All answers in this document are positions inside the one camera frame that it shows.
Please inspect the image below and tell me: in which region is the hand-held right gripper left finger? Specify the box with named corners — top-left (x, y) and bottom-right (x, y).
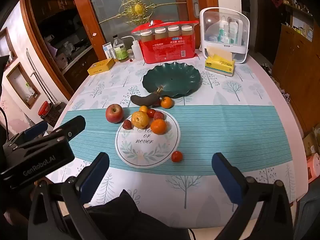
top-left (27, 152), bottom-right (110, 240)

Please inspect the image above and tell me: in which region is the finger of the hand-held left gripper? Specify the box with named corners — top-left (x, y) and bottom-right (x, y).
top-left (24, 120), bottom-right (48, 141)
top-left (42, 115), bottom-right (87, 143)

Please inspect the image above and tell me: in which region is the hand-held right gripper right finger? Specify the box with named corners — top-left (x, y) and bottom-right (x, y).
top-left (211, 152), bottom-right (294, 240)

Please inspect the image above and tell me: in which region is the red apple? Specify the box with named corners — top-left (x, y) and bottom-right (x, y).
top-left (105, 104), bottom-right (124, 124)

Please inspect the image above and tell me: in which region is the red-orange tomato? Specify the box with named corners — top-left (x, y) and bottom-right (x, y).
top-left (171, 150), bottom-right (183, 163)

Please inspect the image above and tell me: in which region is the dark brown overripe banana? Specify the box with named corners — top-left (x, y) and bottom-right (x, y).
top-left (130, 86), bottom-right (164, 107)

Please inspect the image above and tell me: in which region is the orange mandarin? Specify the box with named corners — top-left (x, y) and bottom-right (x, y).
top-left (160, 96), bottom-right (173, 109)
top-left (150, 118), bottom-right (167, 135)

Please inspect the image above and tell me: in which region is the dark green scalloped plate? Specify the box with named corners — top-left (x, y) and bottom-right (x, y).
top-left (142, 64), bottom-right (202, 98)

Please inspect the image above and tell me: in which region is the red canister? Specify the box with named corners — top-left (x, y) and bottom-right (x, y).
top-left (38, 101), bottom-right (52, 118)

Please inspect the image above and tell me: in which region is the round white leaf-print placemat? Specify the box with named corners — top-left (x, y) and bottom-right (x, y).
top-left (115, 109), bottom-right (181, 168)

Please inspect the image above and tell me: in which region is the flat yellow cardboard box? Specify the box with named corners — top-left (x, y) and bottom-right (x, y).
top-left (87, 58), bottom-right (115, 76)

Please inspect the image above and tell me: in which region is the large yellow fruit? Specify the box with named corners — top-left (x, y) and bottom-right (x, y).
top-left (131, 111), bottom-right (150, 129)

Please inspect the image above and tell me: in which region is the white and blue carton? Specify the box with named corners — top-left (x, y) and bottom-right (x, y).
top-left (102, 42), bottom-right (114, 59)

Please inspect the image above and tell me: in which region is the pink appliance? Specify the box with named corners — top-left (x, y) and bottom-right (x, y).
top-left (306, 154), bottom-right (320, 184)

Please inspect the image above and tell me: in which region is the green label glass bottle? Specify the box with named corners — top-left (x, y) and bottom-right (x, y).
top-left (113, 35), bottom-right (127, 62)

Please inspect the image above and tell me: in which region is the white plastic wash bottle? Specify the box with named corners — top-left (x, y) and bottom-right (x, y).
top-left (121, 35), bottom-right (142, 61)

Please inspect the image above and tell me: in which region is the yellow tissue box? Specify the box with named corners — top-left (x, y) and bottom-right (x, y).
top-left (204, 46), bottom-right (235, 77)

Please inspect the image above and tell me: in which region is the red paper cup package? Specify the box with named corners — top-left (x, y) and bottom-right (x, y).
top-left (132, 19), bottom-right (200, 64)

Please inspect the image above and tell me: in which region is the white sterilizer appliance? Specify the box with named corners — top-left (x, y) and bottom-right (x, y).
top-left (199, 7), bottom-right (250, 64)

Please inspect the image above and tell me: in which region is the wooden cabinet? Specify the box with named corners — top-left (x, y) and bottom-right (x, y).
top-left (272, 24), bottom-right (320, 135)

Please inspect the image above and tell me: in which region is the golden scrollwork door ornament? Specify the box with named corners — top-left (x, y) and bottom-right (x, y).
top-left (99, 0), bottom-right (187, 24)

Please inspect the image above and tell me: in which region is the teal label bottle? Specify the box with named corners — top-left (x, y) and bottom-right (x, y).
top-left (219, 16), bottom-right (229, 43)

